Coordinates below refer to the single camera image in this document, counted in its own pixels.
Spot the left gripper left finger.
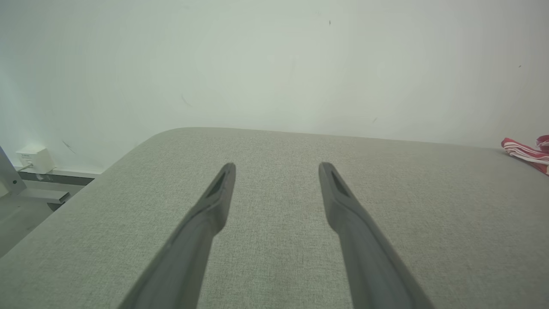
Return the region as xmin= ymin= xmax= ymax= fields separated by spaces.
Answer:
xmin=117 ymin=162 xmax=237 ymax=309

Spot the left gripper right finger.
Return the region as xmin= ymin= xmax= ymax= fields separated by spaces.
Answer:
xmin=319 ymin=161 xmax=434 ymax=309

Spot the red jersey with white sleeves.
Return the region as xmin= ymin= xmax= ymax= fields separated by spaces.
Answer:
xmin=501 ymin=134 xmax=549 ymax=176

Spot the dark grey baseboard strip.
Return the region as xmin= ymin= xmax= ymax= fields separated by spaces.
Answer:
xmin=17 ymin=170 xmax=96 ymax=188

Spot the white wall socket box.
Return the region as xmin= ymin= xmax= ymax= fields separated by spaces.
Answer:
xmin=16 ymin=146 xmax=55 ymax=174

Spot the grey metal bracket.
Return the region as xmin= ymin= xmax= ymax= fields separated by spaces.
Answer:
xmin=0 ymin=146 xmax=27 ymax=198

